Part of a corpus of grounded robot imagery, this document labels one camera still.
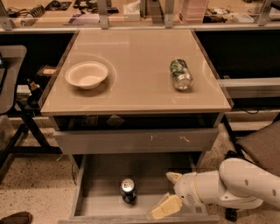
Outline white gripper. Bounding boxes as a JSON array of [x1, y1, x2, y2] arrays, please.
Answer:
[[149, 171, 201, 221]]

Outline blue pepsi can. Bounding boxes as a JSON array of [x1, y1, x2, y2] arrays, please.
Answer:
[[120, 178, 137, 203]]

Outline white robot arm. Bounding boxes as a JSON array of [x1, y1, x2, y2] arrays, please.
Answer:
[[148, 157, 280, 220]]

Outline closed grey top drawer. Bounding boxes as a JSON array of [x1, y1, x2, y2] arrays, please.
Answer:
[[53, 128, 219, 154]]

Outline open grey middle drawer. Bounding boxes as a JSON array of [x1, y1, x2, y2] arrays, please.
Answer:
[[58, 153, 220, 224]]

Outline grey drawer cabinet with counter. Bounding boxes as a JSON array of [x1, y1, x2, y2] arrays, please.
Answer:
[[38, 28, 235, 170]]

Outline green soda can lying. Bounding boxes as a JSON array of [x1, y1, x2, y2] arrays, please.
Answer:
[[170, 59, 193, 91]]

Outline brown office chair right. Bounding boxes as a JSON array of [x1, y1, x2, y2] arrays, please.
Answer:
[[222, 115, 280, 207]]

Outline white paper bowl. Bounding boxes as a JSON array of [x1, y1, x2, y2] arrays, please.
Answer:
[[65, 61, 109, 90]]

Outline brown shoe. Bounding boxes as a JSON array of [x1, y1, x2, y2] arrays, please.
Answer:
[[0, 212, 32, 224]]

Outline pink stacked trays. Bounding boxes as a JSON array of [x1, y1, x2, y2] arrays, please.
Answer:
[[178, 0, 208, 23]]

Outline white tissue box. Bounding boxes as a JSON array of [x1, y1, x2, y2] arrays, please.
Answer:
[[123, 0, 141, 22]]

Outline grey chair left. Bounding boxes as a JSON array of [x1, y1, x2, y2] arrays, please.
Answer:
[[0, 45, 63, 185]]

